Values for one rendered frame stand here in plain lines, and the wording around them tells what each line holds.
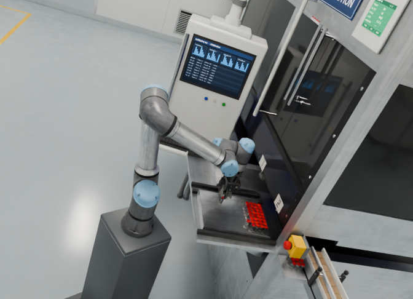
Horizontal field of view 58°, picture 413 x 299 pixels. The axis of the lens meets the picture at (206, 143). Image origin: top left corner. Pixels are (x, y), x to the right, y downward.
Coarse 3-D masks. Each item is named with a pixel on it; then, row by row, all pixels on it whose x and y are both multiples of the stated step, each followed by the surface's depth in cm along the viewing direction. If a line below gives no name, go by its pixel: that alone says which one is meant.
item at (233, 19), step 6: (234, 0) 217; (240, 0) 215; (246, 0) 218; (234, 6) 218; (240, 6) 217; (234, 12) 219; (240, 12) 220; (228, 18) 221; (234, 18) 221; (234, 24) 221
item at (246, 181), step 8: (216, 168) 221; (248, 168) 232; (256, 168) 233; (216, 176) 214; (248, 176) 225; (256, 176) 227; (216, 184) 203; (248, 184) 217; (256, 184) 220; (264, 184) 223; (256, 192) 209; (264, 192) 210
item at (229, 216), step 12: (204, 192) 194; (204, 204) 190; (216, 204) 193; (228, 204) 196; (240, 204) 199; (204, 216) 182; (216, 216) 185; (228, 216) 188; (240, 216) 191; (204, 228) 172; (216, 228) 173; (228, 228) 180; (240, 228) 183
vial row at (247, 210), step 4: (244, 204) 195; (248, 204) 194; (244, 208) 195; (248, 208) 191; (244, 212) 194; (248, 212) 188; (248, 216) 188; (252, 216) 187; (252, 220) 184; (252, 224) 182; (248, 228) 185; (252, 228) 181; (252, 232) 183
